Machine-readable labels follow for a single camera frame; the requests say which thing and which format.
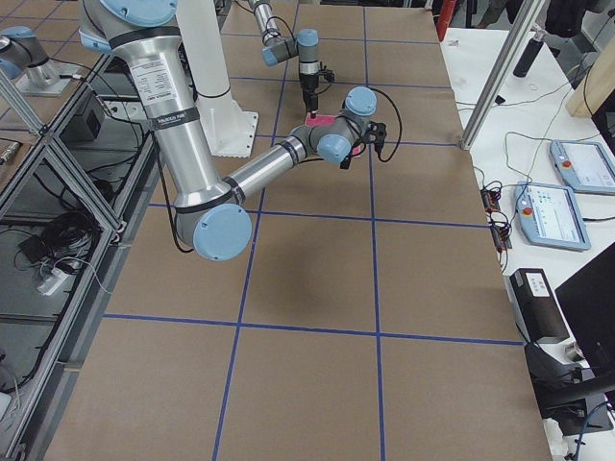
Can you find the black monitor stand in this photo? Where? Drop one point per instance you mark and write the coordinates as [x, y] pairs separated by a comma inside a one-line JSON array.
[[566, 393]]

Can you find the black bottle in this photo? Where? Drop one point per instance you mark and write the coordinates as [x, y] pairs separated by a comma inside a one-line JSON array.
[[530, 53]]

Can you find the far teach pendant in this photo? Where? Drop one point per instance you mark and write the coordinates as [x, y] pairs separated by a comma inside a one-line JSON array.
[[584, 166]]

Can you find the pink and grey towel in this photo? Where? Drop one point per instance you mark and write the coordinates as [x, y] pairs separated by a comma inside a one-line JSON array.
[[321, 121]]

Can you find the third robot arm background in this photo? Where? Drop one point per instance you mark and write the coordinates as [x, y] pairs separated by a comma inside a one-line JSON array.
[[20, 50]]

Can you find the black box with label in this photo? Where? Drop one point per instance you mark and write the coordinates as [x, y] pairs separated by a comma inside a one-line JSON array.
[[540, 314]]

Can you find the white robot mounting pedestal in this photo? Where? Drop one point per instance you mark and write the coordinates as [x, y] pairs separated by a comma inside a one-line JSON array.
[[229, 130]]

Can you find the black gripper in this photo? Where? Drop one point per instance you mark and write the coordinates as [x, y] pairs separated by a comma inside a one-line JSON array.
[[308, 86]]

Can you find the black monitor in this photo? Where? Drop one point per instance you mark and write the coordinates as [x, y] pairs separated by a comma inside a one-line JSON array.
[[587, 302]]

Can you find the white power strip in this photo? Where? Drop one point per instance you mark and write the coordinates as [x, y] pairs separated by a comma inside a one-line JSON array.
[[52, 282]]

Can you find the small circuit board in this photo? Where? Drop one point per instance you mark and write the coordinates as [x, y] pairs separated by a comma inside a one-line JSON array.
[[491, 199]]

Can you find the aluminium frame rail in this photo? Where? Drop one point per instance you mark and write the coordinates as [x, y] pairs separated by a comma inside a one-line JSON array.
[[49, 147]]

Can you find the near teach pendant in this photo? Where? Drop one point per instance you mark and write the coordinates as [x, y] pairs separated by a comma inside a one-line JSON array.
[[550, 217]]

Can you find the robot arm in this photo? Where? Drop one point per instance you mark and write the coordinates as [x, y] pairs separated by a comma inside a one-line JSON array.
[[174, 52], [278, 48]]

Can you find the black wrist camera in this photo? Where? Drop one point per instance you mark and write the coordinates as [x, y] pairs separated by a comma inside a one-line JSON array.
[[375, 135], [327, 74]]

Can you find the black power adapter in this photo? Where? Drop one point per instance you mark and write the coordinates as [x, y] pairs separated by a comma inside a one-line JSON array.
[[34, 248]]

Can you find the teach pendant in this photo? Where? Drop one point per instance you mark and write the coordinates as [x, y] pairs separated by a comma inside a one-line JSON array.
[[550, 217], [584, 166]]

